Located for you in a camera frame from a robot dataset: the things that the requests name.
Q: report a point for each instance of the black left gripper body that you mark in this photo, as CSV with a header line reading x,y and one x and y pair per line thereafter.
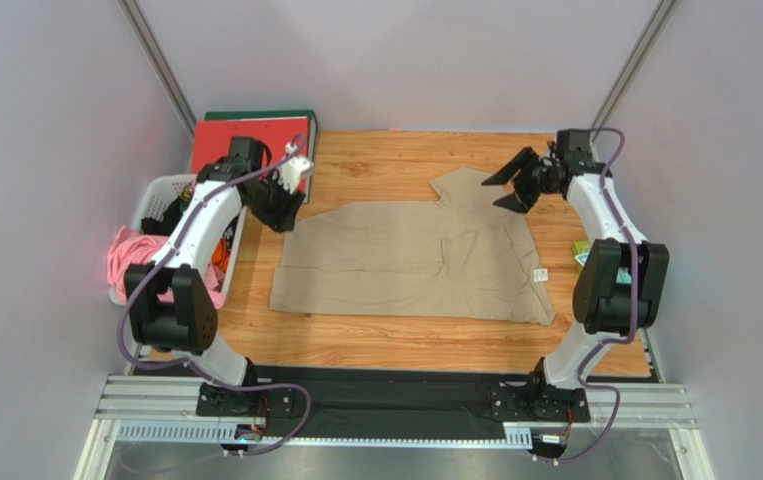
x,y
272,199

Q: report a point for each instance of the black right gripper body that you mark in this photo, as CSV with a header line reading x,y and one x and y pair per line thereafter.
x,y
532,180

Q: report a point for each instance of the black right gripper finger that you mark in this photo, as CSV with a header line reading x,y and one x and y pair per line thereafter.
x,y
521,200
525,158

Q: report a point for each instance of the beige t-shirt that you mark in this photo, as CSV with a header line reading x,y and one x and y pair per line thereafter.
x,y
458,256

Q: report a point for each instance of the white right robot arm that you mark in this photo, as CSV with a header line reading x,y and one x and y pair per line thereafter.
x,y
619,289

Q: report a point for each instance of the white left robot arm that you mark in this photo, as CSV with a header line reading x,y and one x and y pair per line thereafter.
x,y
168,306

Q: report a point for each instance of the orange t-shirt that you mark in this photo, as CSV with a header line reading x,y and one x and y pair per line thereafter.
x,y
220,258

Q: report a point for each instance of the green book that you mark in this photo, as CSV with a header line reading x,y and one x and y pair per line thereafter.
x,y
580,251

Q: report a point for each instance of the green folder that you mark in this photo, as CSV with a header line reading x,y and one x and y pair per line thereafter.
x,y
254,114

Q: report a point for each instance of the white laundry basket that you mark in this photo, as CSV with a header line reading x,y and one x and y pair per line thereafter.
x,y
233,223

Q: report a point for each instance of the black floral t-shirt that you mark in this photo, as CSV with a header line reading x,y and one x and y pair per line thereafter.
x,y
168,213

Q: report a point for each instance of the pink t-shirt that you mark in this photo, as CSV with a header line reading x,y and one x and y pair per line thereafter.
x,y
132,247

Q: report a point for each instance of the aluminium frame rail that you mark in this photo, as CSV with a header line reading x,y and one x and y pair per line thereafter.
x,y
144,427

